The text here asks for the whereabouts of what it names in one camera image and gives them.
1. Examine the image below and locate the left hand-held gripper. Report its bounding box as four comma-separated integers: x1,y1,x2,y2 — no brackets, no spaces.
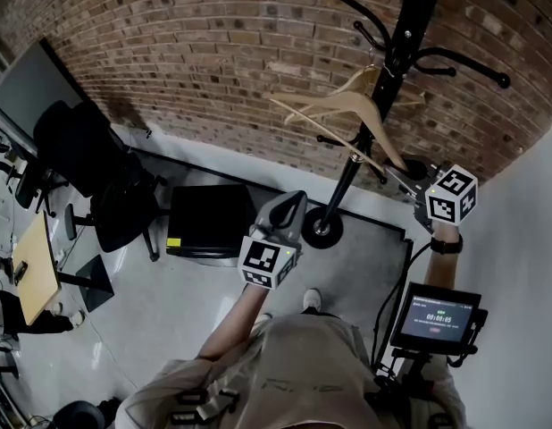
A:
238,189,309,291

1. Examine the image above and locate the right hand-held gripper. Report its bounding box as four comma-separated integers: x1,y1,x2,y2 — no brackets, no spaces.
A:
384,156,479,234

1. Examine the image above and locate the black coat rack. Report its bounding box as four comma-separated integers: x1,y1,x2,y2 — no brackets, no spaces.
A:
297,0,512,250

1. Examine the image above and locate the wooden hanger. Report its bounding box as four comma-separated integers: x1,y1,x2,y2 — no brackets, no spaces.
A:
262,45,427,174

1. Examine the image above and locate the person's right forearm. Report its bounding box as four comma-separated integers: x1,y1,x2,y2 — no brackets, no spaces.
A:
422,220,461,292

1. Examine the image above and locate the person's left forearm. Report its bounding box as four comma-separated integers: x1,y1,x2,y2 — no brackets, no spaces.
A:
197,282,272,362

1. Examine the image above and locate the black box cabinet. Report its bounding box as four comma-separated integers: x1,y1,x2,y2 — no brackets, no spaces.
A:
165,184,260,260

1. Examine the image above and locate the black wristwatch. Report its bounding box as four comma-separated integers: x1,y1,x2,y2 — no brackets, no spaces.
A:
429,233,464,256

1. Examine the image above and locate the person's white right shoe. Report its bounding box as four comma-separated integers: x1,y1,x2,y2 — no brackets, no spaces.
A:
302,288,323,315

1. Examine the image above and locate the black monitor screen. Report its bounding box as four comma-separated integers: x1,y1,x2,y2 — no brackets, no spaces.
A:
389,282,489,358

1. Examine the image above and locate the person's white shirt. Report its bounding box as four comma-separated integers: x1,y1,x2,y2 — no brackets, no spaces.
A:
114,312,470,429

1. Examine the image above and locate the black office chair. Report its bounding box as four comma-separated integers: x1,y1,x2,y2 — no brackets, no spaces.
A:
32,99,171,264

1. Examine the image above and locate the small wooden side table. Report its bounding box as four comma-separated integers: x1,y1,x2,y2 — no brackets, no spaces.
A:
12,209,115,326

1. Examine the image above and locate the small black swivel chair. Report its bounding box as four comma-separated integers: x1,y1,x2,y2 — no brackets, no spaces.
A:
13,166,57,217

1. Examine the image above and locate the grey metal cabinet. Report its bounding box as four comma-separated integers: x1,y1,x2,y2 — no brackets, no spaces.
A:
0,37,88,156

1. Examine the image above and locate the black monitor mount rig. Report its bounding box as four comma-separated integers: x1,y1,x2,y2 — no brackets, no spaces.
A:
368,238,479,401

